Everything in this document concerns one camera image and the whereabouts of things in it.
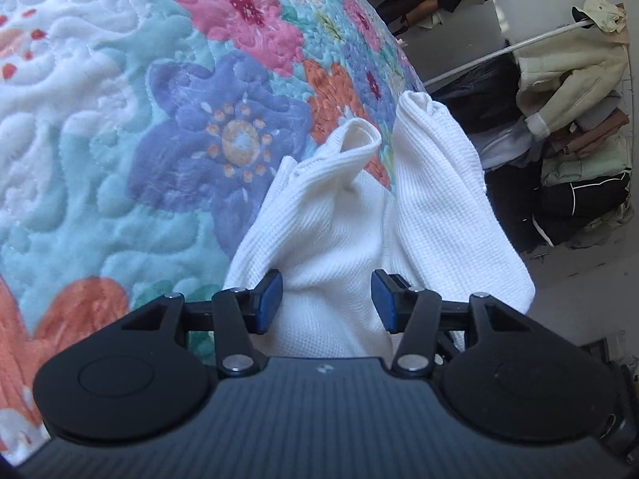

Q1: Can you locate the light green folded garment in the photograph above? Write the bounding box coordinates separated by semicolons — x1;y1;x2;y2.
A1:
540;134;633;187

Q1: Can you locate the floral quilted bedspread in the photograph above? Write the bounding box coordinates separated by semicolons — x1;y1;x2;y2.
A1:
1;0;423;464

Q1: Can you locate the cream fleece jacket hanging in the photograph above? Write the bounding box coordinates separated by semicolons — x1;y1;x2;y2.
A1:
514;0;630;141

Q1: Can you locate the white clothes rail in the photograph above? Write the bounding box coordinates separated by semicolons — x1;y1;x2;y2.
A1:
423;18;595;87

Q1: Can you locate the black jacket white piping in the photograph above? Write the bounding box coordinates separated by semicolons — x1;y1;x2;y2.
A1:
532;171;631;247

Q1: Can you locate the white waffle robe green trim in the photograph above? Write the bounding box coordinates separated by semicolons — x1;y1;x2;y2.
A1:
225;91;535;359

